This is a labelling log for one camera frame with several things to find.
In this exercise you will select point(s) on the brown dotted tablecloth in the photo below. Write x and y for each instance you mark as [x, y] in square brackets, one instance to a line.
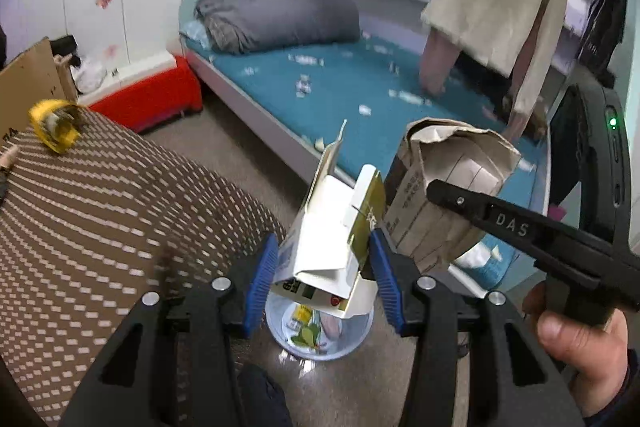
[86, 233]

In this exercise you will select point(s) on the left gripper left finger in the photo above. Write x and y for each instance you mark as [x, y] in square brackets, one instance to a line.
[169, 363]

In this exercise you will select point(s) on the brown paper bag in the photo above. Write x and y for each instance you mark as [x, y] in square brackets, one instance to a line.
[437, 163]

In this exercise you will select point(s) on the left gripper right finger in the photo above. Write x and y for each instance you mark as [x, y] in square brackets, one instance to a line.
[512, 381]

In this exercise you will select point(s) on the white plastic bag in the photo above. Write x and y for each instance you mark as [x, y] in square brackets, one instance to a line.
[89, 76]

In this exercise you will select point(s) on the white plastic trash bin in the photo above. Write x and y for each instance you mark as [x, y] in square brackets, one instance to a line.
[313, 335]

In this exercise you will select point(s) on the white torn carton box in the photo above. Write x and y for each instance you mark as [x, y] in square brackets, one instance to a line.
[321, 259]

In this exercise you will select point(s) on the white bed frame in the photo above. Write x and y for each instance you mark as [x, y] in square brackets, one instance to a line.
[297, 153]

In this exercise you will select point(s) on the person in beige shirt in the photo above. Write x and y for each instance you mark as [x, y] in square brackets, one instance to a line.
[516, 38]

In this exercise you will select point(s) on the large cardboard box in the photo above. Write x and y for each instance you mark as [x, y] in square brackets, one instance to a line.
[33, 76]

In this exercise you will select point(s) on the operator right hand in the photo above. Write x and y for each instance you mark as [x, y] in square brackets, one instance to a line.
[599, 354]

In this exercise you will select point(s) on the teal bed mattress cover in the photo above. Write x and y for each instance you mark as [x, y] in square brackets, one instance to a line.
[368, 89]

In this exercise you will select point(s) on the yellow tape roll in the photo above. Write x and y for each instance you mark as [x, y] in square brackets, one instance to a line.
[57, 124]

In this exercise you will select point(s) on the grey folded duvet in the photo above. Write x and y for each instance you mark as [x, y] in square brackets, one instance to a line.
[248, 26]

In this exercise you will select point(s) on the red storage bench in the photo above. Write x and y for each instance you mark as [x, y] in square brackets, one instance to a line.
[154, 100]

